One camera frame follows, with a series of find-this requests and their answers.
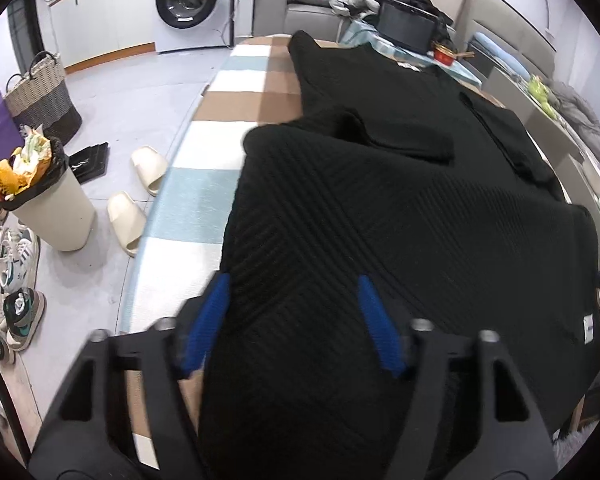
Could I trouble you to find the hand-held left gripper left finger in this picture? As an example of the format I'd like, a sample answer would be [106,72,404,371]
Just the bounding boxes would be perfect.
[27,272,231,480]

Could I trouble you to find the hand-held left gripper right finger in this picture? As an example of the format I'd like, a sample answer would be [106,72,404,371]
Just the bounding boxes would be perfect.
[356,275,561,480]

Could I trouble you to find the black knit sweater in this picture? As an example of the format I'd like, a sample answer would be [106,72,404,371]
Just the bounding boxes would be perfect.
[197,30,600,480]

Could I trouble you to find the checkered blanket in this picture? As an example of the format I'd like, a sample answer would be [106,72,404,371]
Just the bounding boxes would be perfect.
[112,34,506,471]

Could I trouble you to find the cream slipper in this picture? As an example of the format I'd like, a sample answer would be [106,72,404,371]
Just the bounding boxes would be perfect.
[106,191,148,257]
[131,146,169,197]

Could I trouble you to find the grey padded jacket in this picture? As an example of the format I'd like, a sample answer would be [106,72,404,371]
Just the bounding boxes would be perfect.
[550,82,600,161]

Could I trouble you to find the cream trash bin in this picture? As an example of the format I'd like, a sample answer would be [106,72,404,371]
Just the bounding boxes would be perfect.
[0,137,97,252]

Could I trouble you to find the teal and grey sneaker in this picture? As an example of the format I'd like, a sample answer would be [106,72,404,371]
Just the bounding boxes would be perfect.
[2,287,47,352]

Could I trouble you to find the black tray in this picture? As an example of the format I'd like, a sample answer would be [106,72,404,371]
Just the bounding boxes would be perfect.
[69,142,110,184]

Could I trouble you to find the green plush items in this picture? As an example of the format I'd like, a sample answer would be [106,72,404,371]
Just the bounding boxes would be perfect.
[527,75,561,116]

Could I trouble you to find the white sneaker with green stripes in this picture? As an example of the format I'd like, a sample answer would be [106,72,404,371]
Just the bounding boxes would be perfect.
[0,227,41,331]

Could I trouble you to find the black pole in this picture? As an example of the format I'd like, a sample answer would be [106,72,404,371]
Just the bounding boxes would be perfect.
[0,340,31,466]

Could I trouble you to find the crumpled food wrappers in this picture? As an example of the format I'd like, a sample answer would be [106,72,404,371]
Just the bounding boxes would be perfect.
[15,127,53,186]

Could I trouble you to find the yellow mesh packaging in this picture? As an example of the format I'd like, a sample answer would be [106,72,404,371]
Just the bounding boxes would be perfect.
[0,159,28,198]

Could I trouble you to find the blue pillow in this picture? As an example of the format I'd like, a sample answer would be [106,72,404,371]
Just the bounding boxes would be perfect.
[467,32,531,81]

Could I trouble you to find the red cup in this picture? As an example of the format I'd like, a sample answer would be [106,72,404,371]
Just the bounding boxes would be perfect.
[432,42,476,67]

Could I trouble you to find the woven laundry basket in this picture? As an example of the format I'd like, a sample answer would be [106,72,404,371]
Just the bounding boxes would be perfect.
[4,51,83,145]

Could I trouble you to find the white washing machine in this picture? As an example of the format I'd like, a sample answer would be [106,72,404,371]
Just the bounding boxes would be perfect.
[147,0,237,55]

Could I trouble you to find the light blue tablecloth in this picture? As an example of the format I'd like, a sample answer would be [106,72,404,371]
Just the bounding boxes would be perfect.
[340,20,481,86]

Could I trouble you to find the black tablet screen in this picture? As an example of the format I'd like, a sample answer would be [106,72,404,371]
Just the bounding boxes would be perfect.
[377,0,438,55]

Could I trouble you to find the grey sofa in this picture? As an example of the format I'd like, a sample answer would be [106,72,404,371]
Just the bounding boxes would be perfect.
[252,0,381,46]

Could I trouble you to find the white cabinet with wooden top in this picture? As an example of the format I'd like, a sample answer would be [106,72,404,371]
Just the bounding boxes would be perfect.
[34,0,158,73]

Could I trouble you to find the grey garment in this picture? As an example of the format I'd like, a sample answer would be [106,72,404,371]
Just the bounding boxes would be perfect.
[329,0,381,18]

